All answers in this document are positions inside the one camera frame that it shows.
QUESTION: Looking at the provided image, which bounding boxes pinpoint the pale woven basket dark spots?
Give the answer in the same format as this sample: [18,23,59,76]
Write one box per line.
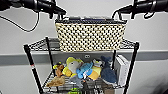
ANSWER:
[54,15,129,54]

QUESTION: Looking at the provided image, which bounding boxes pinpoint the dark blue plush toy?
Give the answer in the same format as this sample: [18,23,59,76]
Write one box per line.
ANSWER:
[99,55,118,85]

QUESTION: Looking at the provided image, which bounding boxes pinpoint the yellow black white plush toy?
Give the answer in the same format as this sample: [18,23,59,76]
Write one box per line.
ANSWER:
[88,58,104,81]

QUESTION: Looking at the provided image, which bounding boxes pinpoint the brown plush toy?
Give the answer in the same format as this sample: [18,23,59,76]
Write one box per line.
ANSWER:
[45,61,67,89]

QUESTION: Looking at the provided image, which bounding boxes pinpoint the grey plush toy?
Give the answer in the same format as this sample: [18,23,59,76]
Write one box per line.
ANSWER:
[68,75,86,90]

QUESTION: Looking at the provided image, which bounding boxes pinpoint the brown cardboard box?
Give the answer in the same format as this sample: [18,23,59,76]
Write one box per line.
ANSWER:
[101,85,115,94]

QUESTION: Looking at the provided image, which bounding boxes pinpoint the green round toy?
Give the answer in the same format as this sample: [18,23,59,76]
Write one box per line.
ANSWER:
[68,87,81,94]

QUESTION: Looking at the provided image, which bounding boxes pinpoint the black tall pointed item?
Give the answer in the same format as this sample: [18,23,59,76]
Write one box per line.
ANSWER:
[82,79,94,94]

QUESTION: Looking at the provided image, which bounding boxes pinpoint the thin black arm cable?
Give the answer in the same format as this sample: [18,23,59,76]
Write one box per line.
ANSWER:
[0,11,40,33]

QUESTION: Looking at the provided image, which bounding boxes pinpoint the black wire shelf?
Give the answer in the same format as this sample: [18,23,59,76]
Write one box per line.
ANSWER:
[22,35,141,94]

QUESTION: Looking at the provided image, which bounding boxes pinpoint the long grey wall rail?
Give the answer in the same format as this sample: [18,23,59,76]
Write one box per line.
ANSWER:
[0,49,168,65]

